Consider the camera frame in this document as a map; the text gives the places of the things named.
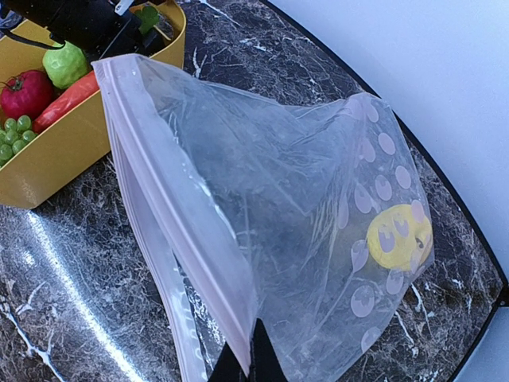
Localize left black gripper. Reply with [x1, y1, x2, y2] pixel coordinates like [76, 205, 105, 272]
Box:
[1, 1, 165, 60]

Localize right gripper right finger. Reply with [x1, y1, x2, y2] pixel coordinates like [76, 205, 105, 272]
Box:
[248, 318, 287, 382]

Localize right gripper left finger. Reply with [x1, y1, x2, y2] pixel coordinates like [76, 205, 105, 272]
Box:
[208, 343, 248, 382]

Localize clear dotted zip bag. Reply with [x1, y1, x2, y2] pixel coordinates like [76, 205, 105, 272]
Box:
[93, 54, 434, 381]

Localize yellow toy lemon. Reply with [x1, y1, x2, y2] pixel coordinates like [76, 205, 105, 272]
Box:
[366, 201, 433, 274]

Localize green toy apple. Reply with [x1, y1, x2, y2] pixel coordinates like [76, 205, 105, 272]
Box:
[42, 41, 90, 89]

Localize green toy leafy vegetable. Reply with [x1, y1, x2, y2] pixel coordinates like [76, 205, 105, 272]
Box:
[134, 6, 159, 35]

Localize yellow plastic basket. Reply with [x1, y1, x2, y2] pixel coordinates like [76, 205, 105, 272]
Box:
[1, 1, 187, 209]

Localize green toy grapes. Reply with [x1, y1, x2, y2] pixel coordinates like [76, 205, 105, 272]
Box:
[0, 115, 38, 167]

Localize red toy tomato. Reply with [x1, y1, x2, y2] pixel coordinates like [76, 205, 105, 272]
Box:
[1, 70, 54, 120]

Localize orange toy carrot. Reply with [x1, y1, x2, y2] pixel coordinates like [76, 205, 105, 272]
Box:
[33, 71, 99, 134]

